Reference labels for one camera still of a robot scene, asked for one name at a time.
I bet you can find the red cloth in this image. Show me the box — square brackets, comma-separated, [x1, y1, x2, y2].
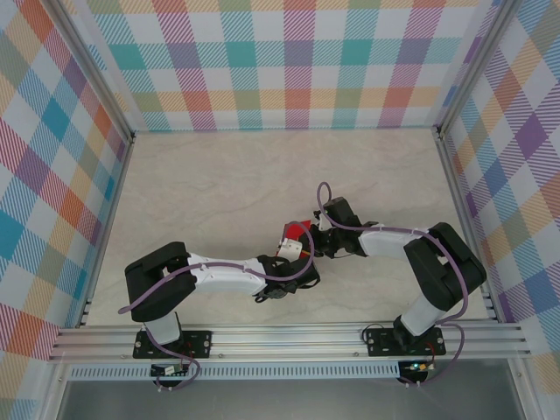
[279, 220, 314, 255]

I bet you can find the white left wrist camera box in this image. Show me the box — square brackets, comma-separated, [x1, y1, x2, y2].
[276, 238, 306, 263]

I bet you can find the long aluminium mounting rail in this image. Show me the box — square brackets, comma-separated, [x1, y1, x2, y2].
[47, 322, 533, 362]

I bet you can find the perforated grey cable tray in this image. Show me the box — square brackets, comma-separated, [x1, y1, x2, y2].
[69, 362, 402, 381]

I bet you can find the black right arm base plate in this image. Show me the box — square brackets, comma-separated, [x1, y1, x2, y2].
[365, 327, 446, 358]

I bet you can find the aluminium table side rail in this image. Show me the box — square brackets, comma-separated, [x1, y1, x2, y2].
[435, 129, 504, 323]
[76, 135, 137, 329]

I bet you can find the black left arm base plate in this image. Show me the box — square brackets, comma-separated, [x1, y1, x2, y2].
[133, 330, 213, 360]

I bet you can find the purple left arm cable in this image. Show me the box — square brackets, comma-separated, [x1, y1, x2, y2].
[117, 222, 316, 392]

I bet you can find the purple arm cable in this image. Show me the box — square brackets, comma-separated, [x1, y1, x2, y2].
[315, 181, 473, 389]
[117, 222, 316, 392]

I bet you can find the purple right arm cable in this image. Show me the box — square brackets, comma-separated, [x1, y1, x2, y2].
[315, 181, 473, 389]

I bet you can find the aluminium frame post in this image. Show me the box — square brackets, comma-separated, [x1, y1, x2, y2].
[432, 0, 526, 141]
[43, 0, 137, 145]

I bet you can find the aluminium frame leg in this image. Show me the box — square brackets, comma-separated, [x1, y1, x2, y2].
[41, 360, 71, 420]
[509, 356, 537, 420]

